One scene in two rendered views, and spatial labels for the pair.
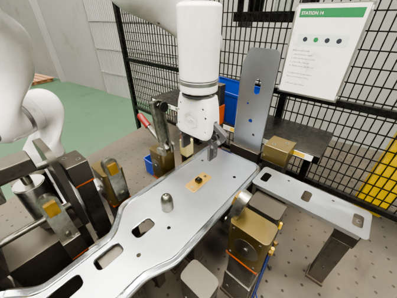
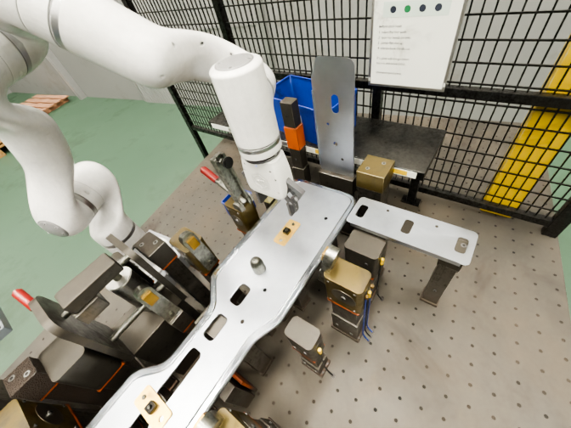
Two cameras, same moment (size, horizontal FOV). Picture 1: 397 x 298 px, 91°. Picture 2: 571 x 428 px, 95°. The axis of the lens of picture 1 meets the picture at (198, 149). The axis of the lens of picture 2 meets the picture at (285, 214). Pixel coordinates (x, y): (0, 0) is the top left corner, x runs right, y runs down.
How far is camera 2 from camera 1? 17 cm
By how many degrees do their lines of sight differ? 15
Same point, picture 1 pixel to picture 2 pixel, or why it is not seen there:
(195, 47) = (244, 116)
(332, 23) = not seen: outside the picture
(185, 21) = (224, 93)
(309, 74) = (406, 59)
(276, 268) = (388, 296)
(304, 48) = (394, 22)
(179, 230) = (276, 291)
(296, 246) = (410, 270)
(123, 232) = (223, 302)
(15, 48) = (46, 142)
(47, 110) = (99, 187)
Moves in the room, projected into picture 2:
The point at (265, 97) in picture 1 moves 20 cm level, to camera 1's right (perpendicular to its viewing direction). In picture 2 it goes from (347, 116) to (427, 98)
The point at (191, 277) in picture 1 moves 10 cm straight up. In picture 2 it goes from (294, 332) to (285, 316)
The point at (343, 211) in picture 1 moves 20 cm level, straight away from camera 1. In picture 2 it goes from (446, 237) to (479, 186)
